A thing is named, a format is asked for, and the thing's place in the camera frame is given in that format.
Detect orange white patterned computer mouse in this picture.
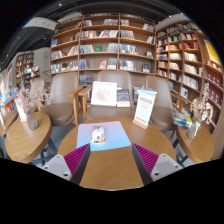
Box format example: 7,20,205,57
90,125,107,145

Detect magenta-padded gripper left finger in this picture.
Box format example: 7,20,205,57
41,143,92,186

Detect flat blue books on armrest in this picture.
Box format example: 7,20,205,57
133,85,158,101

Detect glass vase beige dried flowers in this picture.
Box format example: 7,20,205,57
185,83,214,140

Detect white orange sign wooden base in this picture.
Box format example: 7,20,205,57
132,89,158,130

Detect glass vase pink dried flowers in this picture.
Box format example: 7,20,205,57
13,78,48,131

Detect blue orange display table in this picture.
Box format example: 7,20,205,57
0,88,21,116

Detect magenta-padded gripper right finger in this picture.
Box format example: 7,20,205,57
131,143,184,186

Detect wide wooden bookshelf with books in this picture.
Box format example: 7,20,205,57
49,13,157,76

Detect round wooden side table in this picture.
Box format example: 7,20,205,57
4,110,54,165
0,108,19,138
175,123,216,164

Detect distant wooden bookshelf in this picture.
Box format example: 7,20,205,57
14,51,42,89

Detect small white card sign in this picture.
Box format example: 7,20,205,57
16,99,28,123

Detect blue pink gradient mouse pad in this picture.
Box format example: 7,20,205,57
76,120,133,153

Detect beige armchair wooden arms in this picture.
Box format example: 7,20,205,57
78,70,136,121
39,71,84,127
144,74,189,132

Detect curved wooden bookshelf with books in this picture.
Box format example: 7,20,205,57
154,20,224,151

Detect stack of books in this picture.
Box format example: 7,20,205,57
172,109,194,129

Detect white framed pink print picture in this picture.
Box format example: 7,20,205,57
90,80,118,108

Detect dark cover book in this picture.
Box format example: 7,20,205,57
116,88,131,108

